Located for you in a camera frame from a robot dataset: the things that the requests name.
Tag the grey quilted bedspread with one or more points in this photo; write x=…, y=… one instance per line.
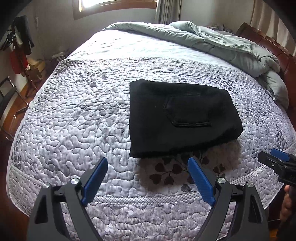
x=82, y=113

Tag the wooden window frame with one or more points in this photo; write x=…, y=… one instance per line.
x=82, y=8

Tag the person's right hand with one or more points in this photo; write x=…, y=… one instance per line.
x=286, y=207

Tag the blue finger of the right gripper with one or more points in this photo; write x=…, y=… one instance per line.
x=280, y=155

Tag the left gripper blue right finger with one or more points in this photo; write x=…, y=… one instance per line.
x=203, y=184

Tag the black office chair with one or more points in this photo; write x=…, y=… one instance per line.
x=6, y=99

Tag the beige curtain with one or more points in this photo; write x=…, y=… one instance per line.
x=265, y=19

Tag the red hanging garment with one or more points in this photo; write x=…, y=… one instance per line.
x=18, y=61

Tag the floral patterned fabric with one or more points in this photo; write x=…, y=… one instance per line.
x=178, y=174

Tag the red-brown wooden headboard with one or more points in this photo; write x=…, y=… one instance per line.
x=286, y=60

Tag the grey-green duvet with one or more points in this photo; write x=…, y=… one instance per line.
x=242, y=53

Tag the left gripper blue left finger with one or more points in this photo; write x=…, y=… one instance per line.
x=91, y=181

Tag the black pants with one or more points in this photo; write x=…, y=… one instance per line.
x=172, y=118

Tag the cardboard boxes on floor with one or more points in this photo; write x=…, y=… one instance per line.
x=35, y=69

